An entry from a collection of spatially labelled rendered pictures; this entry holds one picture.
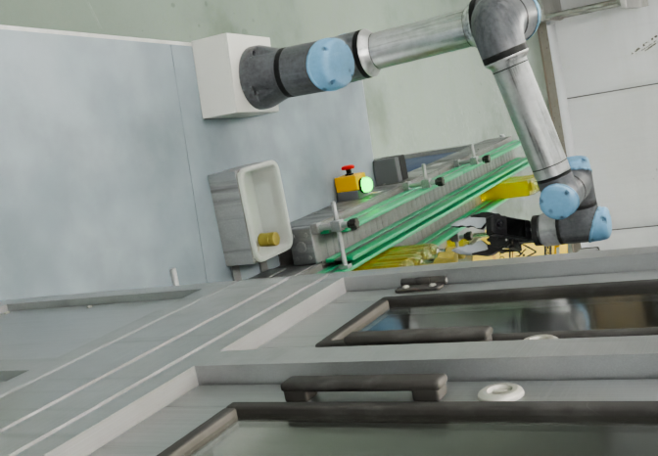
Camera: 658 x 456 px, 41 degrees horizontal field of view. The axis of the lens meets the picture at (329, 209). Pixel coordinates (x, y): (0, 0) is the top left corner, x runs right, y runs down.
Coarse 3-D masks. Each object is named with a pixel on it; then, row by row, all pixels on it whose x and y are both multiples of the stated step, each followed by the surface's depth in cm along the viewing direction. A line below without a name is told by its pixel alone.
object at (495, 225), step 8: (488, 216) 200; (496, 216) 199; (504, 216) 200; (488, 224) 199; (496, 224) 198; (504, 224) 199; (512, 224) 201; (520, 224) 202; (528, 224) 203; (488, 232) 199; (496, 232) 198; (504, 232) 199; (512, 232) 200; (520, 232) 201; (528, 232) 202; (520, 240) 203
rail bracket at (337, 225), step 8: (336, 208) 216; (336, 216) 216; (312, 224) 219; (320, 224) 219; (328, 224) 217; (336, 224) 216; (344, 224) 215; (352, 224) 213; (312, 232) 219; (344, 248) 217; (344, 256) 217; (344, 264) 218
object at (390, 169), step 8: (376, 160) 283; (384, 160) 282; (392, 160) 280; (400, 160) 284; (376, 168) 284; (384, 168) 282; (392, 168) 281; (400, 168) 283; (376, 176) 284; (384, 176) 283; (392, 176) 282; (400, 176) 282
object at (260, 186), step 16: (272, 160) 216; (240, 176) 203; (256, 176) 220; (272, 176) 218; (240, 192) 204; (256, 192) 220; (272, 192) 219; (256, 208) 220; (272, 208) 220; (256, 224) 219; (272, 224) 220; (288, 224) 219; (256, 240) 218; (288, 240) 219; (256, 256) 206; (272, 256) 211
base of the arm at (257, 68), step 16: (256, 48) 208; (272, 48) 207; (240, 64) 205; (256, 64) 204; (272, 64) 203; (240, 80) 205; (256, 80) 204; (272, 80) 203; (256, 96) 206; (272, 96) 206; (288, 96) 207
